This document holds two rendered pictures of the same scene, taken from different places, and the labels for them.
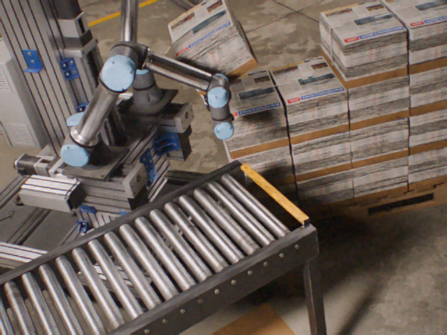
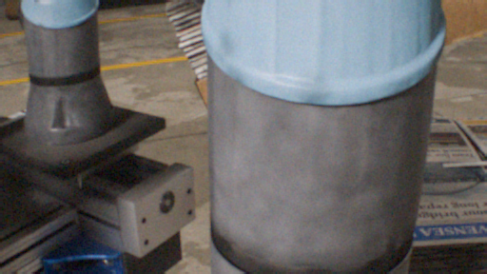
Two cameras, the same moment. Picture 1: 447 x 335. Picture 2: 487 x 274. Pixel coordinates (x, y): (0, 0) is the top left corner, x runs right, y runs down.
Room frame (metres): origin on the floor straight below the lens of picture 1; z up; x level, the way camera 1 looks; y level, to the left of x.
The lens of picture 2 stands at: (1.86, -0.01, 1.16)
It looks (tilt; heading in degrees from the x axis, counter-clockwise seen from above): 23 degrees down; 2
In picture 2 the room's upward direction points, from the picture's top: straight up
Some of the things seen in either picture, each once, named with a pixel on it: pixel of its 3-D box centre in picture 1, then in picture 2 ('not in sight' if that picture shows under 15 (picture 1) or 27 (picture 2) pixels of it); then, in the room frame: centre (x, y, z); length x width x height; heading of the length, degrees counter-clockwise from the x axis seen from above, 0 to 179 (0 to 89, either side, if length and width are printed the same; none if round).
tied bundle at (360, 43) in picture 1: (361, 42); not in sight; (2.57, -0.74, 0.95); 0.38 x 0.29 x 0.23; 3
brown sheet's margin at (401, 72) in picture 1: (361, 60); not in sight; (2.57, -0.74, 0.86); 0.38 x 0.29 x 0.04; 3
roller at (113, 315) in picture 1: (98, 288); not in sight; (1.54, 0.52, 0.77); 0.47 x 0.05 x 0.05; 23
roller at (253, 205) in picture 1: (254, 206); not in sight; (1.79, -0.08, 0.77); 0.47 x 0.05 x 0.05; 23
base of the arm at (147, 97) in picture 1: (146, 91); (67, 96); (2.70, 0.30, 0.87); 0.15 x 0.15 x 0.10
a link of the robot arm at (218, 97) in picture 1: (218, 101); (325, 68); (2.07, -0.03, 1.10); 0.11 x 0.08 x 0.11; 172
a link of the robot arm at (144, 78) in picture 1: (139, 69); (60, 22); (2.70, 0.30, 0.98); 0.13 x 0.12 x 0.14; 27
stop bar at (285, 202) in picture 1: (273, 191); not in sight; (1.81, -0.16, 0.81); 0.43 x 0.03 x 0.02; 23
